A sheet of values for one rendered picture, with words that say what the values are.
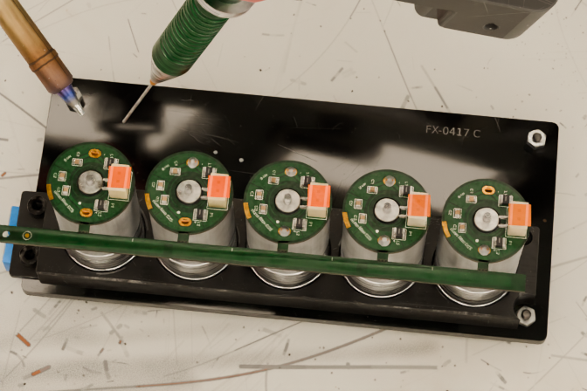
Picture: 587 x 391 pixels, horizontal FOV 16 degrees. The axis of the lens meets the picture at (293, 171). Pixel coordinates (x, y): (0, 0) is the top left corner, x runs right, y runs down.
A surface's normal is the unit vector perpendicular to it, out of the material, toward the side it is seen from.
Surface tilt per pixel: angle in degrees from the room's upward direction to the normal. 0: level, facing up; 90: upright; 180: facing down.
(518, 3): 20
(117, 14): 0
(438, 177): 0
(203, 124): 0
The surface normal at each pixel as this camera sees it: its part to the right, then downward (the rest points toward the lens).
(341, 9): 0.00, -0.37
